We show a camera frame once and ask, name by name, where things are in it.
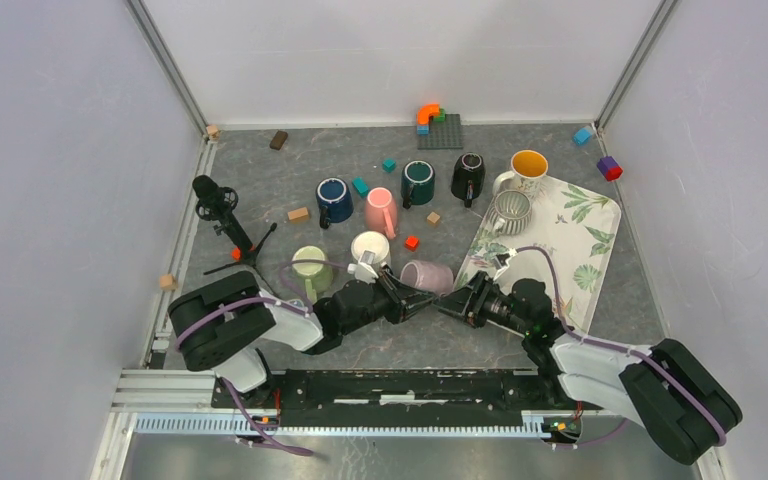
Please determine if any corner wooden cube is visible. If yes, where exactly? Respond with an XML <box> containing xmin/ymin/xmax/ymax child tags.
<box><xmin>205</xmin><ymin>125</ymin><xmax>221</xmax><ymax>141</ymax></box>

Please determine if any black mug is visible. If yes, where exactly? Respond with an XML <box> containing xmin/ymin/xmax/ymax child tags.
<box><xmin>450</xmin><ymin>152</ymin><xmax>486</xmax><ymax>208</ymax></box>

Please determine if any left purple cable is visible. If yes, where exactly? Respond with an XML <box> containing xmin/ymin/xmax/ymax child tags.
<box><xmin>173</xmin><ymin>259</ymin><xmax>352</xmax><ymax>458</ymax></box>

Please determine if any grey lego baseplate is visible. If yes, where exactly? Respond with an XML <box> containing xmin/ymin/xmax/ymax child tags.
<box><xmin>417</xmin><ymin>114</ymin><xmax>463</xmax><ymax>150</ymax></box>

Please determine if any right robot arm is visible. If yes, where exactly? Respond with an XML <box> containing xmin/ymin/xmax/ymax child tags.
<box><xmin>435</xmin><ymin>272</ymin><xmax>743</xmax><ymax>465</ymax></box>

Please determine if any red cube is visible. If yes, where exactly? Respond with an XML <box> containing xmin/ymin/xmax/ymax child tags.
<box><xmin>404</xmin><ymin>235</ymin><xmax>420</xmax><ymax>252</ymax></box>

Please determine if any wooden cube by rail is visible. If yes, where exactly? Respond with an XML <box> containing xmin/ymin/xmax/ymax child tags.
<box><xmin>158</xmin><ymin>274</ymin><xmax>178</xmax><ymax>292</ymax></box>

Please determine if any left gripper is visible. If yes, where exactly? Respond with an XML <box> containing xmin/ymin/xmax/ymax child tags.
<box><xmin>341</xmin><ymin>271</ymin><xmax>434</xmax><ymax>336</ymax></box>

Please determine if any green lego brick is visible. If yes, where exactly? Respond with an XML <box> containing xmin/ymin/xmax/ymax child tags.
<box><xmin>431</xmin><ymin>108</ymin><xmax>446</xmax><ymax>123</ymax></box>

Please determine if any light blue block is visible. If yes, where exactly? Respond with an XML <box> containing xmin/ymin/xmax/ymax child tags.
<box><xmin>572</xmin><ymin>125</ymin><xmax>595</xmax><ymax>146</ymax></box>

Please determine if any white ribbed mug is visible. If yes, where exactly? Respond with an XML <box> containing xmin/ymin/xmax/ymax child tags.
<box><xmin>488</xmin><ymin>190</ymin><xmax>532</xmax><ymax>236</ymax></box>

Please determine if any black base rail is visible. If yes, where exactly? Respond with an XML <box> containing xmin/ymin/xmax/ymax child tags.
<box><xmin>242</xmin><ymin>369</ymin><xmax>580</xmax><ymax>428</ymax></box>

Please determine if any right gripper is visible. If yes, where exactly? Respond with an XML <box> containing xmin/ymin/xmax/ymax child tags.
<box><xmin>434</xmin><ymin>269</ymin><xmax>530</xmax><ymax>335</ymax></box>

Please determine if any purple cable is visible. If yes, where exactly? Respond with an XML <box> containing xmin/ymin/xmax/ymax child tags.
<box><xmin>173</xmin><ymin>259</ymin><xmax>352</xmax><ymax>458</ymax></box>
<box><xmin>513</xmin><ymin>245</ymin><xmax>730</xmax><ymax>450</ymax></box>

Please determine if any floral leaf tray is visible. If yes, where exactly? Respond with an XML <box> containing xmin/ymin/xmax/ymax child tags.
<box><xmin>455</xmin><ymin>177</ymin><xmax>621</xmax><ymax>332</ymax></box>

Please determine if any teal block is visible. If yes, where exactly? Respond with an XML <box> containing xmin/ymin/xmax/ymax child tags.
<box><xmin>352</xmin><ymin>177</ymin><xmax>370</xmax><ymax>198</ymax></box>

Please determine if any wooden block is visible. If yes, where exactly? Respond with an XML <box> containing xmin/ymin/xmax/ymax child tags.
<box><xmin>287</xmin><ymin>207</ymin><xmax>311</xmax><ymax>223</ymax></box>

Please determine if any mauve purple mug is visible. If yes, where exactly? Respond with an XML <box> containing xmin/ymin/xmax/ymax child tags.
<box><xmin>399</xmin><ymin>260</ymin><xmax>454</xmax><ymax>295</ymax></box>

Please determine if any brown block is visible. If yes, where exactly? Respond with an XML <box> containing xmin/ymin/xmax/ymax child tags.
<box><xmin>269</xmin><ymin>130</ymin><xmax>289</xmax><ymax>151</ymax></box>

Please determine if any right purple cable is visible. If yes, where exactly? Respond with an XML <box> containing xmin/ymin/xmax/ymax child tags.
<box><xmin>513</xmin><ymin>245</ymin><xmax>730</xmax><ymax>450</ymax></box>

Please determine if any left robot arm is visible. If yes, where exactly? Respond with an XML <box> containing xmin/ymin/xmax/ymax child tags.
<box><xmin>167</xmin><ymin>272</ymin><xmax>437</xmax><ymax>408</ymax></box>

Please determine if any cream white mug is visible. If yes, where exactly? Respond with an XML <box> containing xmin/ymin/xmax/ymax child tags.
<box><xmin>350</xmin><ymin>231</ymin><xmax>392</xmax><ymax>267</ymax></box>

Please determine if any orange curved lego piece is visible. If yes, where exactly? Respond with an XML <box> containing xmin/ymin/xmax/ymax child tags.
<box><xmin>416</xmin><ymin>103</ymin><xmax>440</xmax><ymax>125</ymax></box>

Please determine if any navy blue mug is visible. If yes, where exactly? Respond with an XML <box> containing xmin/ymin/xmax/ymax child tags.
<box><xmin>316</xmin><ymin>177</ymin><xmax>354</xmax><ymax>229</ymax></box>

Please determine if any pink mug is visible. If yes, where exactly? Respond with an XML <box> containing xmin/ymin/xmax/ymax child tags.
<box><xmin>364</xmin><ymin>187</ymin><xmax>398</xmax><ymax>240</ymax></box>

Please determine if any white floral mug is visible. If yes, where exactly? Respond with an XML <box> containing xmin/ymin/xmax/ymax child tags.
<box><xmin>493</xmin><ymin>150</ymin><xmax>549</xmax><ymax>200</ymax></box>

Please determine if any teal cube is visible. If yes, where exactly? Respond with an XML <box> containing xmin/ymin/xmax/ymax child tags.
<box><xmin>382</xmin><ymin>158</ymin><xmax>397</xmax><ymax>173</ymax></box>

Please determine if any light green mug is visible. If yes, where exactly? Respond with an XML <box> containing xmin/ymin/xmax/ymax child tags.
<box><xmin>292</xmin><ymin>245</ymin><xmax>334</xmax><ymax>303</ymax></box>

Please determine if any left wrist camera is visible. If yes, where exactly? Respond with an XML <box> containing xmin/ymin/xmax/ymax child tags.
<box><xmin>347</xmin><ymin>250</ymin><xmax>378</xmax><ymax>284</ymax></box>

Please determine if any purple and red block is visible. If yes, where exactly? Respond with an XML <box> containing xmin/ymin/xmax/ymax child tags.
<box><xmin>597</xmin><ymin>156</ymin><xmax>623</xmax><ymax>182</ymax></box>

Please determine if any dark green mug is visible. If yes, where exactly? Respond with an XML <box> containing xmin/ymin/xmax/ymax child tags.
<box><xmin>401</xmin><ymin>160</ymin><xmax>436</xmax><ymax>209</ymax></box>

